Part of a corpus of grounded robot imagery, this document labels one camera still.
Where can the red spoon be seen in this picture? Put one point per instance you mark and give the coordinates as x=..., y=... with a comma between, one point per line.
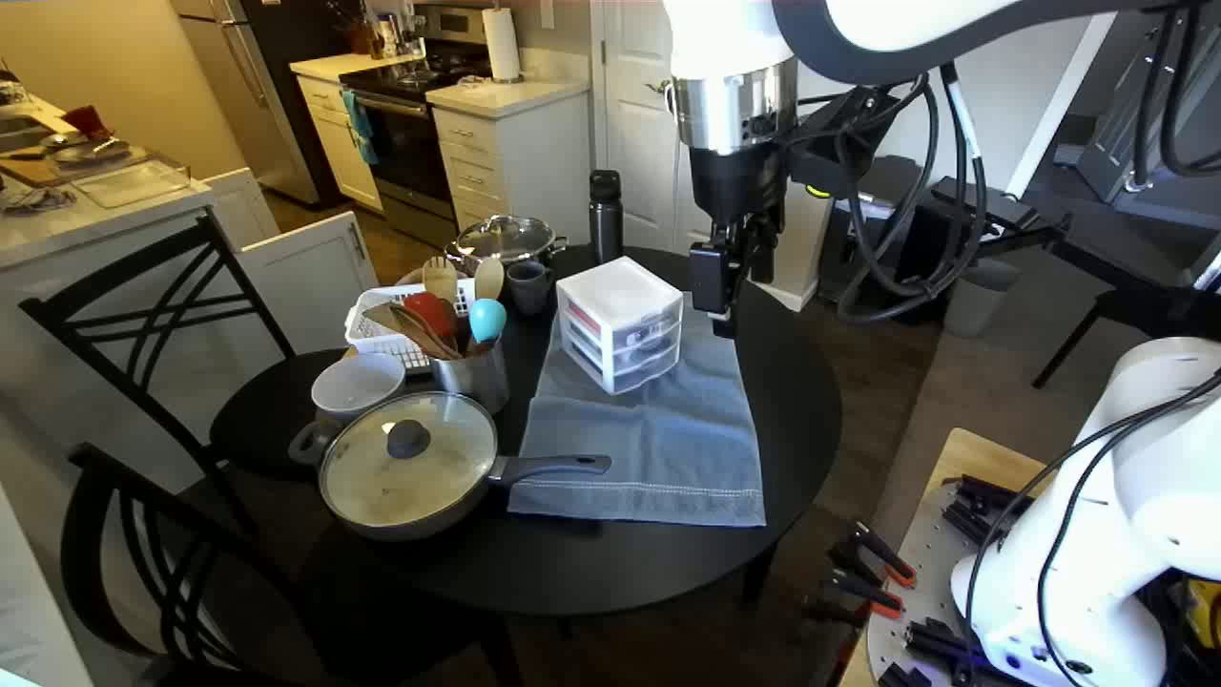
x=432, y=313

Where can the refrigerator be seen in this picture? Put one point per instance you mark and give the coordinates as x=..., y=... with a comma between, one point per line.
x=242, y=87

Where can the grey frying pan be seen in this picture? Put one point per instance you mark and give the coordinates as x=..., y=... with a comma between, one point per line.
x=557, y=465

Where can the white flat panel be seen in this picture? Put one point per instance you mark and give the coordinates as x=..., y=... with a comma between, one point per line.
x=308, y=273

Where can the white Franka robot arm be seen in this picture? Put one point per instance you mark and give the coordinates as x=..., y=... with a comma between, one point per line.
x=1120, y=507

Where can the steel pot with glass lid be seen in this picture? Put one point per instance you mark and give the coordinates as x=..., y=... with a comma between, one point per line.
x=504, y=238

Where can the grey waste basket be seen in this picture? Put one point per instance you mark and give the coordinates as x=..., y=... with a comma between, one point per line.
x=977, y=301

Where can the white three-drawer plastic unit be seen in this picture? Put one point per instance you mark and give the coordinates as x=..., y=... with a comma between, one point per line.
x=615, y=285

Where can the white kitchen base cabinet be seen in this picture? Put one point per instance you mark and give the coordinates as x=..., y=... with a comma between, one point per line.
x=332, y=136

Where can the red cup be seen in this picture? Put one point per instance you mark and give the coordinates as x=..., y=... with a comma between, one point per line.
x=84, y=119

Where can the black metal chair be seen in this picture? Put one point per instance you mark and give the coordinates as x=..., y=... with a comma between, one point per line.
x=78, y=253
x=203, y=250
x=91, y=507

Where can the black thermos bottle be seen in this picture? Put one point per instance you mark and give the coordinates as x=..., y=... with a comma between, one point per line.
x=603, y=213

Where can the teal silicone spatula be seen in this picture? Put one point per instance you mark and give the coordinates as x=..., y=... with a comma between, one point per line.
x=488, y=322

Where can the metal utensil holder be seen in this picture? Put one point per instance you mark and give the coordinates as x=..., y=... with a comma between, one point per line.
x=488, y=378

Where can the blue-grey cloth towel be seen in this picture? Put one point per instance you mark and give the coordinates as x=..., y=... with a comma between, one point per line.
x=663, y=445

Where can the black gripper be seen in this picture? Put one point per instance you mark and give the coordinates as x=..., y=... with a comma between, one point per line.
x=739, y=191

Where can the black kitchen stove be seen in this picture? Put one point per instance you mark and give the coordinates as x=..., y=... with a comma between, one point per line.
x=407, y=138

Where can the white kitchen drawer cabinet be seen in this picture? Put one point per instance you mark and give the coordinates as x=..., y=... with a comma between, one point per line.
x=536, y=157

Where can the wooden spoon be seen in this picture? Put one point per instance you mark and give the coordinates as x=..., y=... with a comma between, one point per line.
x=439, y=278
x=491, y=277

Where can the cream glass pan lid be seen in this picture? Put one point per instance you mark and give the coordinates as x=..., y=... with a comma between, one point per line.
x=384, y=483

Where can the black orange spring clamp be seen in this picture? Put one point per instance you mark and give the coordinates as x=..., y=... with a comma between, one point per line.
x=865, y=593
x=884, y=554

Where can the teal dish towel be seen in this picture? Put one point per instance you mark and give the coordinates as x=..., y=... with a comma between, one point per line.
x=355, y=122

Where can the white plastic basket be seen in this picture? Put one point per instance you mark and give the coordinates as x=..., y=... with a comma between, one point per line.
x=368, y=328

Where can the white panel door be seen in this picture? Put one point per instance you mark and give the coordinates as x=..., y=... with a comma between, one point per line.
x=631, y=127

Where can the wooden base board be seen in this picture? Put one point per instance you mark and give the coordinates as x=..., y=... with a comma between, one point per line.
x=985, y=454

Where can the white bowl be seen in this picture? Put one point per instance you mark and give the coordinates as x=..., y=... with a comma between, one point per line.
x=355, y=384

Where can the round black table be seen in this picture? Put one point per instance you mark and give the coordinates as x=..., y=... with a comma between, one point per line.
x=573, y=572

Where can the white paper towel roll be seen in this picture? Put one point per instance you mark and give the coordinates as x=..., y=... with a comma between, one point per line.
x=503, y=44

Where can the dark grey mug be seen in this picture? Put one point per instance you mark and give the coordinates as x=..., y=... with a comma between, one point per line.
x=528, y=290

